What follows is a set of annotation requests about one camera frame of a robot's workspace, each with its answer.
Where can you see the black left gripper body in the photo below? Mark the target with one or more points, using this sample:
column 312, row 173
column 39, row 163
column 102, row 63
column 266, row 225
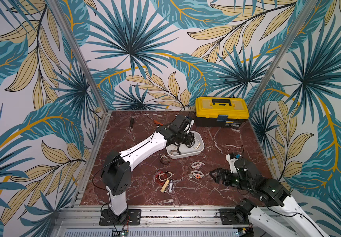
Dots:
column 185, row 138

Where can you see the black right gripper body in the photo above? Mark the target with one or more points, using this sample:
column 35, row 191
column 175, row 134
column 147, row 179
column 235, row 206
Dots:
column 228, row 177

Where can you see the brown strap white dial watch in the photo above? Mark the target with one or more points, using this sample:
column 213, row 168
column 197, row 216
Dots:
column 175, row 152

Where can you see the white orange strap watch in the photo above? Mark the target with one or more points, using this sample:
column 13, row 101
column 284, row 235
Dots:
column 198, row 174

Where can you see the white pink strap watch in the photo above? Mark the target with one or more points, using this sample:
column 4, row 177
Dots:
column 197, row 165

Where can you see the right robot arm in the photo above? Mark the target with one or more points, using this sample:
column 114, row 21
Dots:
column 244, row 175

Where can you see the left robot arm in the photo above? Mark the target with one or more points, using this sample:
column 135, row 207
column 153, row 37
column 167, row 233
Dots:
column 116, row 174

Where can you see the white plastic storage box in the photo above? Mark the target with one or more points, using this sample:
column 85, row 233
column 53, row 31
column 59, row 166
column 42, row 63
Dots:
column 187, row 151

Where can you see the red transparent watch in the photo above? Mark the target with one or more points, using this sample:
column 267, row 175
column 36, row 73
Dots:
column 156, row 178

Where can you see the yellow black toolbox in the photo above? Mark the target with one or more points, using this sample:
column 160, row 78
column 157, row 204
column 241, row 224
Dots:
column 220, row 112

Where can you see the orange handled screwdriver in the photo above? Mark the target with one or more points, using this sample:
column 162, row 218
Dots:
column 155, row 121

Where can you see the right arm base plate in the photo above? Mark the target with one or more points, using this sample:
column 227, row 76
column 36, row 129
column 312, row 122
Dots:
column 234, row 216

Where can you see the cream strap watch on red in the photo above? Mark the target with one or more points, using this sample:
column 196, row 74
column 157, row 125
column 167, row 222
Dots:
column 165, row 176

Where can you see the purple white strap watch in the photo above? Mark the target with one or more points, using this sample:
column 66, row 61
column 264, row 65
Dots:
column 171, row 186

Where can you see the black handled screwdriver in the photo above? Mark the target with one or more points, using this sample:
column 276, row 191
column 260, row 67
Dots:
column 132, row 121

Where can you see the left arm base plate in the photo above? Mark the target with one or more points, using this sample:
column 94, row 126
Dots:
column 131, row 217

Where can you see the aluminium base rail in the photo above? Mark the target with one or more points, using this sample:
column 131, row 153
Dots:
column 153, row 221

